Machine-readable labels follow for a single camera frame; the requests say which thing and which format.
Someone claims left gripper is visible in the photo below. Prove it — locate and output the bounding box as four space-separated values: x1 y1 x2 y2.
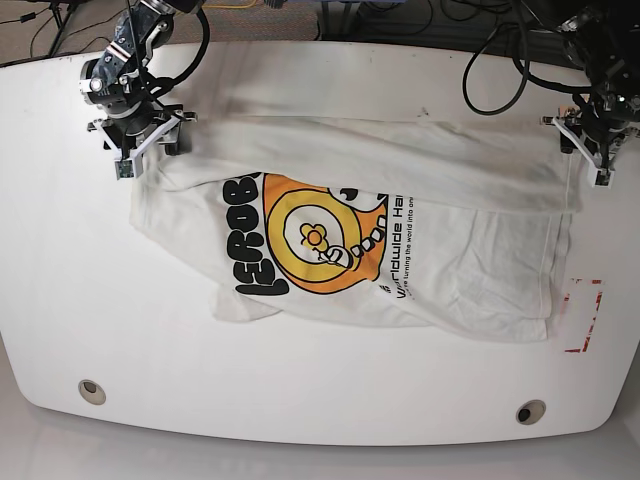
540 104 638 171

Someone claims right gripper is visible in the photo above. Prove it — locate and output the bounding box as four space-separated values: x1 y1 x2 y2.
87 102 198 161

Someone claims white t-shirt with print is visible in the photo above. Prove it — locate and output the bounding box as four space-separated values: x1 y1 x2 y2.
127 42 586 344

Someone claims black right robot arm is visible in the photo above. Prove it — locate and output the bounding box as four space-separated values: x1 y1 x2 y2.
79 1 211 178

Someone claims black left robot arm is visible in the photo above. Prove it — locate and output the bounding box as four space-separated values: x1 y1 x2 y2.
524 1 639 186

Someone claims black tripod stand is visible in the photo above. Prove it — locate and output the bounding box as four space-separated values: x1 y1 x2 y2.
46 0 81 58

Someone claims red tape marking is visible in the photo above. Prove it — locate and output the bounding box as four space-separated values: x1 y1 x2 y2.
558 277 604 354

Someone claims left table grommet hole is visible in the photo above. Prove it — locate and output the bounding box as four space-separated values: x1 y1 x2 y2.
78 379 106 406

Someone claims table grommet hole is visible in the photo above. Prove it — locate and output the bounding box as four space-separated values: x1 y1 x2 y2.
78 379 106 406
515 399 546 426

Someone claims right table grommet hole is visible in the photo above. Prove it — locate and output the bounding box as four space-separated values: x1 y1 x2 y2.
515 399 546 426

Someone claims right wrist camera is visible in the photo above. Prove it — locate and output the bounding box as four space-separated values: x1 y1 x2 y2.
114 159 139 180

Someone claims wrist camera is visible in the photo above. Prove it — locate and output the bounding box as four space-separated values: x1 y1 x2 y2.
588 168 615 189
114 159 139 180

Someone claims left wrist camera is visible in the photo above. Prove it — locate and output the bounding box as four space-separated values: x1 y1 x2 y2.
588 168 615 189

